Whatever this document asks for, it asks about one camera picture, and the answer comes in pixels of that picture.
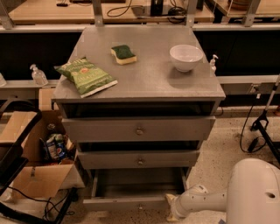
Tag grey drawer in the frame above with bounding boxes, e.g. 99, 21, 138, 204
83, 167, 190, 211
78, 150, 200, 169
62, 116, 215, 143

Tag cardboard box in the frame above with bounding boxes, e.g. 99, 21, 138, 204
1, 99, 86, 200

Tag wooden desk with cables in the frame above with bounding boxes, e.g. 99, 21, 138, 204
8, 0, 215, 25

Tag black tripod stand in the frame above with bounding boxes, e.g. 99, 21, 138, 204
251, 74, 280, 164

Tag grey bottom drawer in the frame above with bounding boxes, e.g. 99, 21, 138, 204
83, 167, 190, 211

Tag black floor cable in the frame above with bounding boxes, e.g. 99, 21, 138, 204
239, 87, 268, 152

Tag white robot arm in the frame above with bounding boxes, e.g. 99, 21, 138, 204
166, 158, 280, 224

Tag white bowl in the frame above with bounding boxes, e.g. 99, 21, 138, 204
170, 45, 204, 72

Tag snack packets in box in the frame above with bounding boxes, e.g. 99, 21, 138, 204
39, 123, 73, 162

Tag black cart frame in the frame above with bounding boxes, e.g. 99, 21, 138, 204
0, 98, 78, 224

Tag grey top drawer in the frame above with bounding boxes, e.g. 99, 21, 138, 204
62, 116, 215, 143

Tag green yellow sponge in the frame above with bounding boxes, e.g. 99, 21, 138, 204
111, 45, 137, 65

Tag grey middle drawer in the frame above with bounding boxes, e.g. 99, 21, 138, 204
78, 150, 200, 169

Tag green chips bag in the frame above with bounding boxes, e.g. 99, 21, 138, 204
55, 58, 118, 98

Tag clear sanitizer bottle left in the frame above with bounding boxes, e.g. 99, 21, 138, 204
30, 64, 48, 87

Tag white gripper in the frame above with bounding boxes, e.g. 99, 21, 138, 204
165, 185, 208, 222

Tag grey drawer cabinet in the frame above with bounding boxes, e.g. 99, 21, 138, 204
51, 25, 227, 189

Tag white pump bottle right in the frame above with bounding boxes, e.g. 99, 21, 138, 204
209, 54, 219, 73

